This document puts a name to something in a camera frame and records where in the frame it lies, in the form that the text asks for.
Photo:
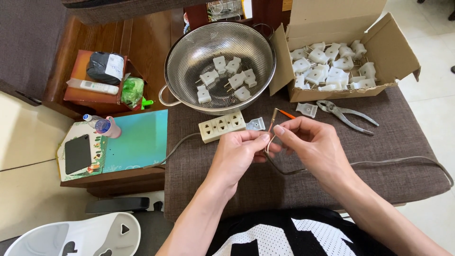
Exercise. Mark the person's right hand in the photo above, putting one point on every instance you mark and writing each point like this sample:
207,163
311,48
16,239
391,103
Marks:
320,149

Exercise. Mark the person's left hand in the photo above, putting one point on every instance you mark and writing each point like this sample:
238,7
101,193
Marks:
231,160

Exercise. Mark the white plug cover half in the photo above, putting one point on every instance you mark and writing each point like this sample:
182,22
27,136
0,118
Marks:
306,110

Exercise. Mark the steel slip-joint pliers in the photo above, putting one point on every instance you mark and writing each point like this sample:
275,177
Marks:
343,114

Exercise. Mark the clear plug cover half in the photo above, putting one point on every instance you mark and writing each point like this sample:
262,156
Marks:
256,124

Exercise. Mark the scattered white plugs group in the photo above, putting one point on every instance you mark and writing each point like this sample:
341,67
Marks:
236,80

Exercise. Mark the heap of white plugs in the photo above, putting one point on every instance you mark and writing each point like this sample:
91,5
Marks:
330,67

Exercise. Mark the black and white jersey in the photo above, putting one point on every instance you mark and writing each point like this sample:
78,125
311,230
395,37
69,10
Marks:
277,231

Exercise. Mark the teal board with floral edge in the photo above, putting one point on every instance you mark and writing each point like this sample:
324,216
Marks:
138,142

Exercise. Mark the bright green plastic piece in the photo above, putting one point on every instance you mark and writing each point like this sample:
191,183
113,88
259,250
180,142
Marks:
146,103

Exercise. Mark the perforated steel colander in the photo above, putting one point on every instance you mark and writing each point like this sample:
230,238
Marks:
199,46

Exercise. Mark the low brown wooden stand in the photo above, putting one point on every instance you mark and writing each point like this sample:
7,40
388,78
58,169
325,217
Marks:
113,183

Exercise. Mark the green plastic bag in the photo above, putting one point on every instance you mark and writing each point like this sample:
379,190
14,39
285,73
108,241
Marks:
132,90

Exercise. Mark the pink cup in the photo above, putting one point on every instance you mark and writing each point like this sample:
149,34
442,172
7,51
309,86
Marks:
113,129

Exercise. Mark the open cardboard box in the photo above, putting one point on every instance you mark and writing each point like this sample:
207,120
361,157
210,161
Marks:
391,49

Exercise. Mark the clear bottle with blue cap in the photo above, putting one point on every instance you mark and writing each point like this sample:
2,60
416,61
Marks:
95,122

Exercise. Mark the brown wooden side table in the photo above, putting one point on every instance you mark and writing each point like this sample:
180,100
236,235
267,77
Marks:
149,39

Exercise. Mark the dark red cabinet with glassware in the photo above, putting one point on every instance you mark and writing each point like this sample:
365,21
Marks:
227,10

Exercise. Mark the white remote control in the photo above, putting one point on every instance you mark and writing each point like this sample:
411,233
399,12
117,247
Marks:
99,87

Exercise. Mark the black rectangular pad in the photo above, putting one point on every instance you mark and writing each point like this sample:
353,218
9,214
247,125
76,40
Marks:
78,154

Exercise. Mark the black bag with white label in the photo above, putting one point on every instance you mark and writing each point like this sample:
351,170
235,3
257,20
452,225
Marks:
99,67

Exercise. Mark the orange wooden tray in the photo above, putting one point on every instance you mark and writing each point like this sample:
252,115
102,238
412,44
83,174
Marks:
80,96

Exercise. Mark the white plastic seat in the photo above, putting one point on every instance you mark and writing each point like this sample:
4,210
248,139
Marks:
53,234

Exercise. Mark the grey fabric sofa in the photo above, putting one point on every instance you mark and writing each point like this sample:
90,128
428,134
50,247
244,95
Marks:
28,42

